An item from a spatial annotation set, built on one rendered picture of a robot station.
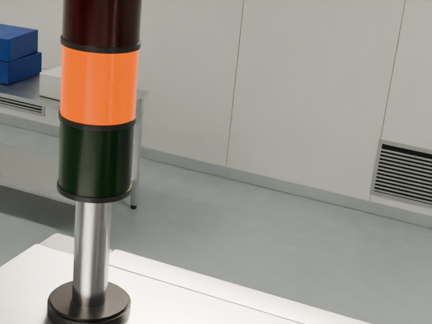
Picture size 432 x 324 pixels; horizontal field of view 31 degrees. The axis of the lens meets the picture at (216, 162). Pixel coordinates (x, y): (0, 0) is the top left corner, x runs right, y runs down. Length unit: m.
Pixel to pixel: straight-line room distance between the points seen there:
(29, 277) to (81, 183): 0.14
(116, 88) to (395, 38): 5.43
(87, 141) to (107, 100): 0.03
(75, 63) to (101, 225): 0.12
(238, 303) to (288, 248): 4.87
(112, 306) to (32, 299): 0.07
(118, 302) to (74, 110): 0.15
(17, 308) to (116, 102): 0.18
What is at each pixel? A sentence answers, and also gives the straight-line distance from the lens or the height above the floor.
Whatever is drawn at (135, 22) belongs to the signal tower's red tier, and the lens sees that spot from 0.49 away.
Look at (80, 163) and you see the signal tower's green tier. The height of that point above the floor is 2.22.
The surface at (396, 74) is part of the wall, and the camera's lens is 5.93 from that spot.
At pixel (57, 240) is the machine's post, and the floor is 2.10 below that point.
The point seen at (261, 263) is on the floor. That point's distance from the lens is 5.23.
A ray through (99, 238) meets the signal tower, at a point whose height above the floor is 2.17.
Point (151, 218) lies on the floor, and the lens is 5.69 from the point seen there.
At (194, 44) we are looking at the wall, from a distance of 6.38.
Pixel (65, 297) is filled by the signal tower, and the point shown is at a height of 2.11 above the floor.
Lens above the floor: 2.41
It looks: 21 degrees down
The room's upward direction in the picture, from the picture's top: 6 degrees clockwise
